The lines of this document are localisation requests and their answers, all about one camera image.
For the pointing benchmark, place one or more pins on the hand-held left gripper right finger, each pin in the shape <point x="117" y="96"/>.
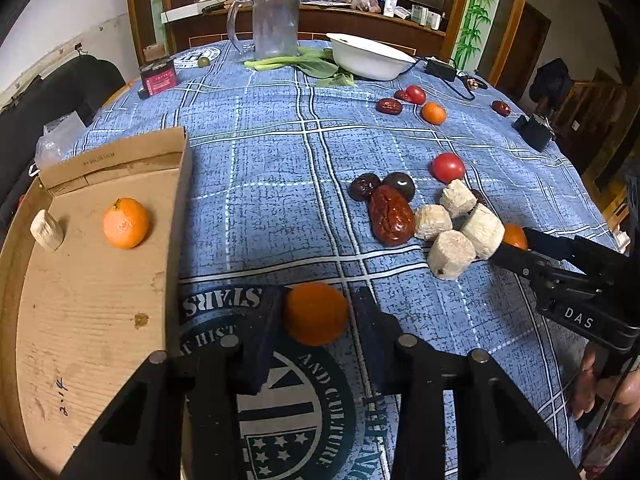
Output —
<point x="372" y="340"/>

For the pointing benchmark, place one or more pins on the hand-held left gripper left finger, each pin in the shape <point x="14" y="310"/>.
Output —
<point x="265" y="330"/>

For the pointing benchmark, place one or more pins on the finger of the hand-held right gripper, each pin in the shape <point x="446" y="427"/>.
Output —
<point x="520" y="260"/>
<point x="560" y="247"/>

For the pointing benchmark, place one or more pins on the orange mandarin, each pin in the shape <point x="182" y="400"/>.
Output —
<point x="433" y="113"/>
<point x="316" y="314"/>
<point x="126" y="223"/>
<point x="515" y="236"/>

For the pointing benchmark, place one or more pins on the pale sugarcane piece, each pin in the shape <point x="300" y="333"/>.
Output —
<point x="431" y="221"/>
<point x="47" y="230"/>
<point x="482" y="232"/>
<point x="457" y="199"/>
<point x="450" y="255"/>

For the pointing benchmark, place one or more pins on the large red tomato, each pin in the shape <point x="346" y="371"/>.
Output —
<point x="448" y="167"/>

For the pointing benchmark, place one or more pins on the large red date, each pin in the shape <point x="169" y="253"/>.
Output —
<point x="391" y="216"/>

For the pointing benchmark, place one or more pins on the cardboard box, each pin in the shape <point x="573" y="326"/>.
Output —
<point x="90" y="310"/>

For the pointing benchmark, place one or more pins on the person's right hand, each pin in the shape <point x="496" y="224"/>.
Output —
<point x="585" y="385"/>

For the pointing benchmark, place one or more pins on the dark red date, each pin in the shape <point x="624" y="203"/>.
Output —
<point x="501" y="108"/>
<point x="480" y="196"/>
<point x="401" y="95"/>
<point x="389" y="107"/>

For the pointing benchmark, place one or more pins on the small black device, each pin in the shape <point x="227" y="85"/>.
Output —
<point x="532" y="132"/>

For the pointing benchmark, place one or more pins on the brown wooden chair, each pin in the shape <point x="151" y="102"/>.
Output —
<point x="595" y="110"/>

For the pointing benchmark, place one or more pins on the dark plum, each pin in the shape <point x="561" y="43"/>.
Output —
<point x="399" y="185"/>
<point x="364" y="186"/>

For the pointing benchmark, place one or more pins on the blue plaid tablecloth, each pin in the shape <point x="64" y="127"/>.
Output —
<point x="280" y="170"/>

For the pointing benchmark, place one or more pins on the dark bag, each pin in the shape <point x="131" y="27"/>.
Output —
<point x="550" y="80"/>

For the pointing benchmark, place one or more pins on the small red tomato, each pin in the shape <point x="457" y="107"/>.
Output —
<point x="415" y="94"/>

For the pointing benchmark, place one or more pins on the black power adapter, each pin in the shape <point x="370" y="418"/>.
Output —
<point x="440" y="69"/>

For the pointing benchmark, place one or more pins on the white bowl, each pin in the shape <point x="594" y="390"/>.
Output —
<point x="370" y="60"/>

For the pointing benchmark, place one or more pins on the small white carton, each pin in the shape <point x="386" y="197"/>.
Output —
<point x="434" y="20"/>
<point x="420" y="14"/>

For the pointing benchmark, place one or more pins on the green leafy vegetable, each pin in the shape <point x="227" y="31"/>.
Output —
<point x="305" y="62"/>

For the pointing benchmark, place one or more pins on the dark jar with red label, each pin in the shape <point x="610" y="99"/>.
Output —
<point x="159" y="80"/>

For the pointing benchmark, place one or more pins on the small green fruit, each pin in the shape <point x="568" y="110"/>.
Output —
<point x="203" y="61"/>

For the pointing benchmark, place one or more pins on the wooden cabinet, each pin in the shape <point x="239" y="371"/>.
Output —
<point x="350" y="22"/>

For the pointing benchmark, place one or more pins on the clear glass pitcher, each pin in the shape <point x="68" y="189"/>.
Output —
<point x="275" y="25"/>

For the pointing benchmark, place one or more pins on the black leather sofa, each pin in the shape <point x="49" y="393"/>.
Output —
<point x="30" y="120"/>

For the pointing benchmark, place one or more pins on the flat white box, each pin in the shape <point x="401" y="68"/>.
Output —
<point x="185" y="11"/>

